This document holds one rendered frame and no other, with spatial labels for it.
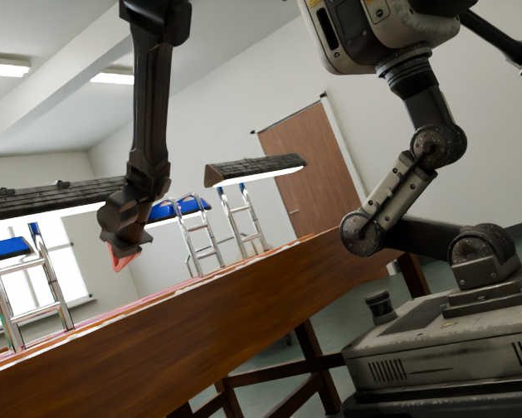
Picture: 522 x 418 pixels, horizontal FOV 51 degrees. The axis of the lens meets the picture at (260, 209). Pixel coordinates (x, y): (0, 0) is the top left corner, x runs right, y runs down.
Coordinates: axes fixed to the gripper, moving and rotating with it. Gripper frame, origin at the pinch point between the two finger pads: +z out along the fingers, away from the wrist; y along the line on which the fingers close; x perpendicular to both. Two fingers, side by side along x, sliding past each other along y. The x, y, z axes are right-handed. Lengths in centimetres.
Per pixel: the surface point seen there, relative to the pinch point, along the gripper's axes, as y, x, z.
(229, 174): -67, -21, -1
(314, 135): -468, -169, 104
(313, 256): -50, 23, -4
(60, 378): 33.6, 23.4, -8.3
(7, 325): 12.6, -14.8, 24.3
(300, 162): -118, -22, 2
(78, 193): -6.1, -23.1, -3.7
